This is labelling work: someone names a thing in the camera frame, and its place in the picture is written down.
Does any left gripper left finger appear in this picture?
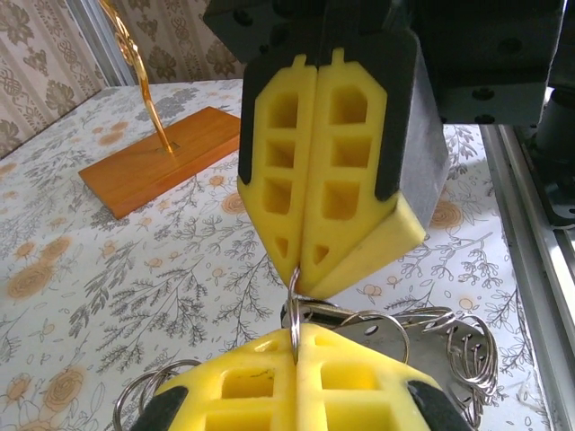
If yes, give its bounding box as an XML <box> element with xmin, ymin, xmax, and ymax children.
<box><xmin>128</xmin><ymin>326</ymin><xmax>301</xmax><ymax>431</ymax></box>

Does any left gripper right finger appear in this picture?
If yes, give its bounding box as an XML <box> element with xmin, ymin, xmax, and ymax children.
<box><xmin>296</xmin><ymin>322</ymin><xmax>469</xmax><ymax>431</ymax></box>

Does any large metal keyring bunch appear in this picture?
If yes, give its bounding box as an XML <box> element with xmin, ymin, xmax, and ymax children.
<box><xmin>114</xmin><ymin>264</ymin><xmax>500</xmax><ymax>431</ymax></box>

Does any black key tag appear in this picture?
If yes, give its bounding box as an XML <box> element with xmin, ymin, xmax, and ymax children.
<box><xmin>281</xmin><ymin>299</ymin><xmax>360</xmax><ymax>331</ymax></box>

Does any gold hook stand wooden base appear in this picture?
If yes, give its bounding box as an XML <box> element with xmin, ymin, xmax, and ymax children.
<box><xmin>78</xmin><ymin>0</ymin><xmax>242</xmax><ymax>221</ymax></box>

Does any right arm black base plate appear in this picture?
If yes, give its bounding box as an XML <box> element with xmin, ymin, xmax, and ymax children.
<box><xmin>541</xmin><ymin>170</ymin><xmax>575</xmax><ymax>228</ymax></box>

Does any long aluminium base rail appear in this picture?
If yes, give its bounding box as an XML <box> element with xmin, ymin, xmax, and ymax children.
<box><xmin>480</xmin><ymin>124</ymin><xmax>575</xmax><ymax>431</ymax></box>

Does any aluminium frame post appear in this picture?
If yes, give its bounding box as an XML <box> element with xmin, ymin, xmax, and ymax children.
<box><xmin>66</xmin><ymin>0</ymin><xmax>138</xmax><ymax>89</ymax></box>

